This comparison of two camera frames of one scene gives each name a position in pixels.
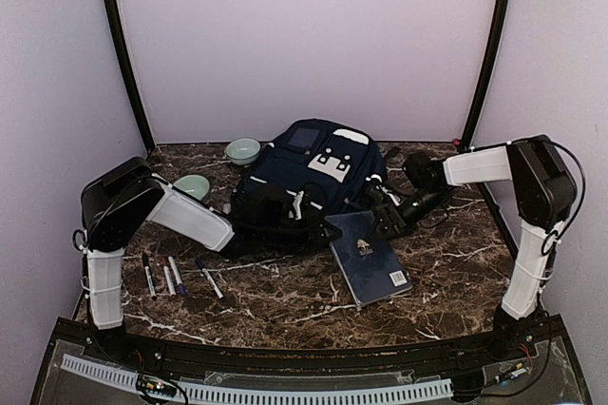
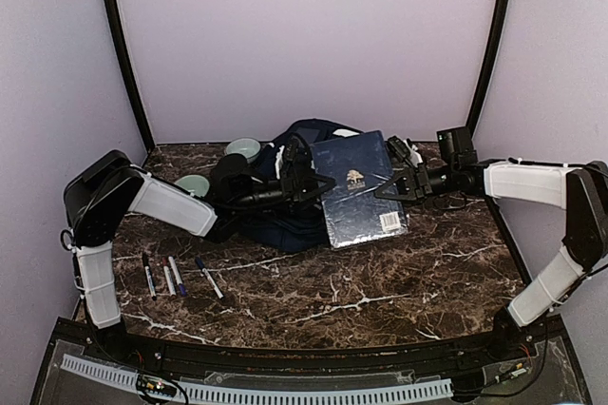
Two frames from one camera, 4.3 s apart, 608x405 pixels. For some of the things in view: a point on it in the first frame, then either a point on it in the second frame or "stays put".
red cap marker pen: x=169 y=279 stays put
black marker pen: x=149 y=276 stays put
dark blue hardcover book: x=370 y=264 -> x=353 y=214
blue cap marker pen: x=209 y=277 stays put
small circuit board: x=156 y=385 stays put
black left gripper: x=313 y=237 -> x=289 y=183
